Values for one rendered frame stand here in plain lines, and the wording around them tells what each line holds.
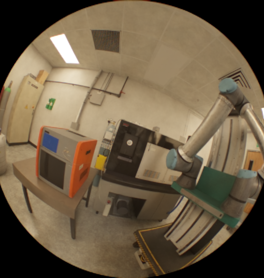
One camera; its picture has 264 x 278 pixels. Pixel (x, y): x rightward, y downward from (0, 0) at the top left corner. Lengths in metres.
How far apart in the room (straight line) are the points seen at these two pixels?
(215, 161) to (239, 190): 0.40
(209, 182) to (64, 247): 1.51
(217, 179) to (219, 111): 0.51
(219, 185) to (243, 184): 0.26
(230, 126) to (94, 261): 1.81
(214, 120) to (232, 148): 0.44
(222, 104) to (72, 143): 0.86
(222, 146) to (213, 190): 0.38
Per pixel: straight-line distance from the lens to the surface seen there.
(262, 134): 0.59
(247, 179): 0.67
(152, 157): 1.21
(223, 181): 0.85
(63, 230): 1.41
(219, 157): 0.96
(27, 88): 3.28
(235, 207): 0.69
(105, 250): 1.34
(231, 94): 0.59
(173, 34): 1.68
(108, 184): 1.20
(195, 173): 0.82
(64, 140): 0.63
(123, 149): 1.13
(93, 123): 2.37
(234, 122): 1.03
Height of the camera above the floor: 1.24
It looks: 1 degrees up
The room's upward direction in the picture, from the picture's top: 19 degrees clockwise
